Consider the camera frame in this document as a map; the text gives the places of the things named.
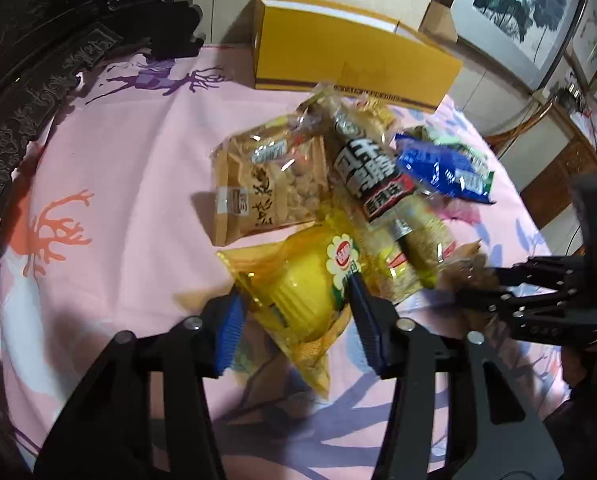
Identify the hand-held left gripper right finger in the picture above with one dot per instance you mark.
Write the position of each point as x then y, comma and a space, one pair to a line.
367, 332

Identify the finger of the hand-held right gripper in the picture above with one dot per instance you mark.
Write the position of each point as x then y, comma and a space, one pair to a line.
538, 272
528, 317

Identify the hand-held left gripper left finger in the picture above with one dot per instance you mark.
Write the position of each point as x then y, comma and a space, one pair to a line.
228, 332

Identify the brown crumbly snack packet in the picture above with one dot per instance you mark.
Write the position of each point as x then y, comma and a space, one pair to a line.
466, 265

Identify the yellow jelly cup packet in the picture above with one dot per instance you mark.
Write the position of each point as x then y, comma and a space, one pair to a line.
298, 285

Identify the blue snack packet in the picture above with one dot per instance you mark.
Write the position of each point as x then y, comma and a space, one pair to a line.
443, 172

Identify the tan peanut packet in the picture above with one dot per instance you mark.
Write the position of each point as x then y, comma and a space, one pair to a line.
263, 185

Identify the yellow cardboard box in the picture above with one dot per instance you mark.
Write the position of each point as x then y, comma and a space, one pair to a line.
348, 50

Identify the black label noodle packet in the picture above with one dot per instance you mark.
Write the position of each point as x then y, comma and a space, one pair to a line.
373, 175

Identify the pink printed cloth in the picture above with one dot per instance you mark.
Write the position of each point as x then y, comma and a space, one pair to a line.
128, 160

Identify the large framed landscape painting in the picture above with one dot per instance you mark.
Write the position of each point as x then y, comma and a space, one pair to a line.
518, 5

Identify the brown cardboard piece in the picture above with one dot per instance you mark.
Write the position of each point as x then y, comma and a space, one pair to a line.
437, 22

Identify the dark carved wooden furniture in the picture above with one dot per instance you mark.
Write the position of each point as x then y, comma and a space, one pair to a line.
28, 60

